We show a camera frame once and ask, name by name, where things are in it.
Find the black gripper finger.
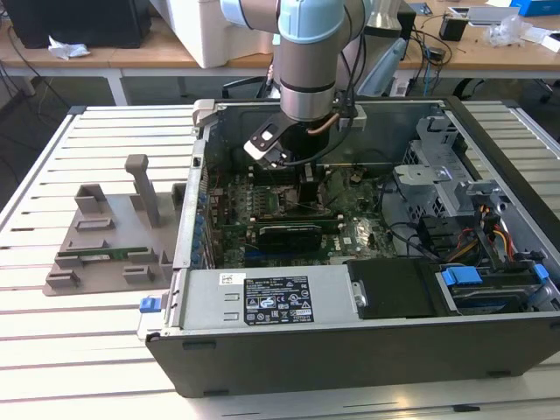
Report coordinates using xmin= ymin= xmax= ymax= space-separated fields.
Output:
xmin=298 ymin=162 xmax=319 ymax=205

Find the CPU socket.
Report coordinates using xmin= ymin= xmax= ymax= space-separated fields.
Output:
xmin=277 ymin=185 xmax=327 ymax=215

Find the black RAM slot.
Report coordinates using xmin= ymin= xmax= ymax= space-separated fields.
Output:
xmin=252 ymin=164 xmax=328 ymax=186

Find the installed RAM stick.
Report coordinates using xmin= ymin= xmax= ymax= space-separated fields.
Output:
xmin=257 ymin=211 xmax=341 ymax=225

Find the black graphics card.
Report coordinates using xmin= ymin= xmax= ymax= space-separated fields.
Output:
xmin=257 ymin=223 xmax=323 ymax=254

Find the green motherboard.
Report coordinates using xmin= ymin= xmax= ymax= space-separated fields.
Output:
xmin=205 ymin=165 xmax=397 ymax=270

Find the metal drive cage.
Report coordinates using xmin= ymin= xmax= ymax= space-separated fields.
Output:
xmin=391 ymin=115 xmax=515 ymax=228

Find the black plastic shroud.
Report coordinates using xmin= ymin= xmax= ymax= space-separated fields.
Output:
xmin=343 ymin=257 xmax=452 ymax=320

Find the black connector block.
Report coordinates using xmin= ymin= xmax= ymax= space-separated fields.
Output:
xmin=417 ymin=216 xmax=456 ymax=256

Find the white printer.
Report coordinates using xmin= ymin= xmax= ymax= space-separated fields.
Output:
xmin=148 ymin=0 xmax=281 ymax=69

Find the silver power supply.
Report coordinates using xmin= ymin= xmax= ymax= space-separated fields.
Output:
xmin=179 ymin=264 xmax=365 ymax=330

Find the hard disk in blue carrier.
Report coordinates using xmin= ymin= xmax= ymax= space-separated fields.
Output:
xmin=435 ymin=264 xmax=548 ymax=316

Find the black open PC case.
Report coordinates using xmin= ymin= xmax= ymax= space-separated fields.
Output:
xmin=135 ymin=95 xmax=560 ymax=399

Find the small black cube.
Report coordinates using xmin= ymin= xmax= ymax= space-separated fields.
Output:
xmin=439 ymin=12 xmax=469 ymax=43

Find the green RAM stick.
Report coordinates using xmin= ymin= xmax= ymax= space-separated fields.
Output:
xmin=57 ymin=247 xmax=149 ymax=259

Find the grey-brown parts rack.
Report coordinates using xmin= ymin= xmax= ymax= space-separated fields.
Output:
xmin=42 ymin=153 xmax=187 ymax=298

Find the wooden desk with clutter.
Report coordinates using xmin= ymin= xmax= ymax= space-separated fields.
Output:
xmin=395 ymin=0 xmax=560 ymax=82

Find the white flat device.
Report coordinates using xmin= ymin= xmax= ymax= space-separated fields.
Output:
xmin=445 ymin=3 xmax=522 ymax=27

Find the crumpled clear plastic bag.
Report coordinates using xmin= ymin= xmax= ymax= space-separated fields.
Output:
xmin=483 ymin=15 xmax=535 ymax=48

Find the crumpled white paper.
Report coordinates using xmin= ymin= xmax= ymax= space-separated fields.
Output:
xmin=47 ymin=35 xmax=92 ymax=61

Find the large black box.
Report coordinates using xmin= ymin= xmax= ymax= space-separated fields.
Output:
xmin=2 ymin=0 xmax=152 ymax=49

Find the blue cardboard box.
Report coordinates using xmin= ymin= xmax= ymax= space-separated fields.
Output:
xmin=509 ymin=0 xmax=560 ymax=18

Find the wooden desk with white legs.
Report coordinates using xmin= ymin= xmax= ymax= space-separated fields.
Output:
xmin=0 ymin=17 xmax=281 ymax=106

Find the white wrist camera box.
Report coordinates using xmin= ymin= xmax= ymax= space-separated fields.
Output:
xmin=243 ymin=123 xmax=290 ymax=170

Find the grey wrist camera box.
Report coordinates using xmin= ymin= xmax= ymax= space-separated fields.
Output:
xmin=336 ymin=104 xmax=368 ymax=132

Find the black camera cable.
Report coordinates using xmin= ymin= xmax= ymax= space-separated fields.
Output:
xmin=340 ymin=8 xmax=365 ymax=120

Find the grey case latch handle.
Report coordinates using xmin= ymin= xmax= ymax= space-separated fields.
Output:
xmin=192 ymin=99 xmax=225 ymax=129

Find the red yellow wire bundle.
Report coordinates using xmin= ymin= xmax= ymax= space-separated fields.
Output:
xmin=452 ymin=203 xmax=516 ymax=263

